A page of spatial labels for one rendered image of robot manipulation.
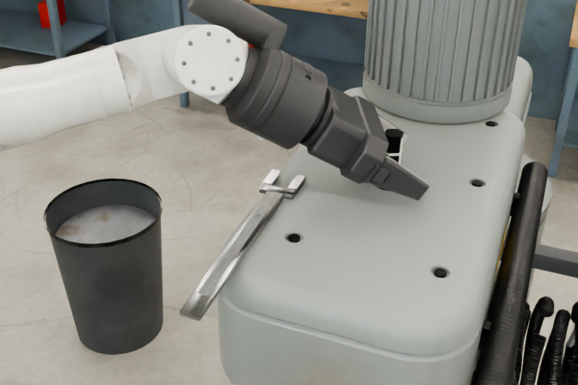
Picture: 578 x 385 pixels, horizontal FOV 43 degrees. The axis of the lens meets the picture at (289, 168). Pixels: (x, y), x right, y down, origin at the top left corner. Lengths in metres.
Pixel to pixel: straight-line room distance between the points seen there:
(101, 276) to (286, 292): 2.37
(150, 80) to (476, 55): 0.40
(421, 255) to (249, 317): 0.17
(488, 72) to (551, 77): 4.33
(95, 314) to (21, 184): 1.60
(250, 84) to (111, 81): 0.13
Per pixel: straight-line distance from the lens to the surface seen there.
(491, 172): 0.86
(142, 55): 0.76
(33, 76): 0.70
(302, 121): 0.72
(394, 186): 0.76
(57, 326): 3.54
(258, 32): 0.73
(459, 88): 0.94
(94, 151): 4.81
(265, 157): 4.60
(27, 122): 0.70
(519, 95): 1.41
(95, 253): 2.94
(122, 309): 3.15
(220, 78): 0.68
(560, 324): 1.23
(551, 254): 1.19
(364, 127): 0.75
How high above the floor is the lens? 2.32
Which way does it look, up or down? 31 degrees down
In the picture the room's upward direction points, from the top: straight up
